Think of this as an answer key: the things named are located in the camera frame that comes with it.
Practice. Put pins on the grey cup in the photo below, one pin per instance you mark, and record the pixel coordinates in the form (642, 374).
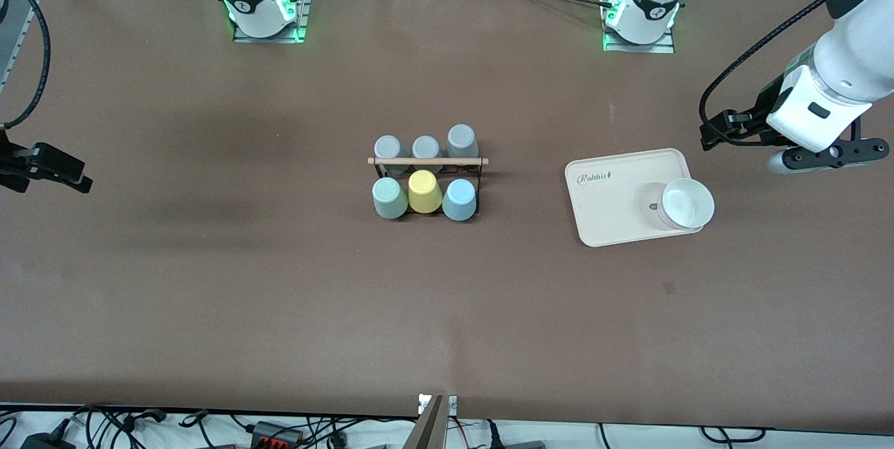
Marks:
(387, 147)
(462, 140)
(426, 146)

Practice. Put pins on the light blue cup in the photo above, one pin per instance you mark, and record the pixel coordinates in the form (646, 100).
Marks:
(459, 201)

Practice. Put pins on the black adapter orange connectors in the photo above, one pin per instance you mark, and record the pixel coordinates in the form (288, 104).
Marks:
(276, 435)

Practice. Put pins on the grey camera stand post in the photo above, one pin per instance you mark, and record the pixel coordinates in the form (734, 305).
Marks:
(427, 428)

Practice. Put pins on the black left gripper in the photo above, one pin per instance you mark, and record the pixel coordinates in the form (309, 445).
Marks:
(754, 122)

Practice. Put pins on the white translucent cup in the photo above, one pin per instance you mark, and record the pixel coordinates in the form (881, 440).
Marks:
(688, 203)

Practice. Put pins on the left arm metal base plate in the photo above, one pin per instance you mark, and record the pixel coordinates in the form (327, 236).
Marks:
(663, 48)

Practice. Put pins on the pale green cup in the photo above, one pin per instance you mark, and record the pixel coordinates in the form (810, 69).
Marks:
(390, 199)

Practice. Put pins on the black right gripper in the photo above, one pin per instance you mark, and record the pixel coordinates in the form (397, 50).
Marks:
(15, 158)

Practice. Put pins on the black left camera bracket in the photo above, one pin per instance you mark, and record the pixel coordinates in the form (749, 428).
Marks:
(866, 150)

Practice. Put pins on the aluminium frame profile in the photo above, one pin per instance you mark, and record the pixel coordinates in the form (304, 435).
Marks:
(28, 26)

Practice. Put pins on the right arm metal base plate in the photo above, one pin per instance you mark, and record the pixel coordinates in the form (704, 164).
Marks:
(269, 38)

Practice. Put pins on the cream rectangular tray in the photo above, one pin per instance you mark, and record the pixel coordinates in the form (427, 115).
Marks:
(621, 187)

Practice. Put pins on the black power plug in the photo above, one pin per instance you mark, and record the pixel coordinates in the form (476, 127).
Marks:
(45, 442)

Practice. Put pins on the yellow cup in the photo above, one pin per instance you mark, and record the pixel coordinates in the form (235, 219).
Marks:
(424, 192)

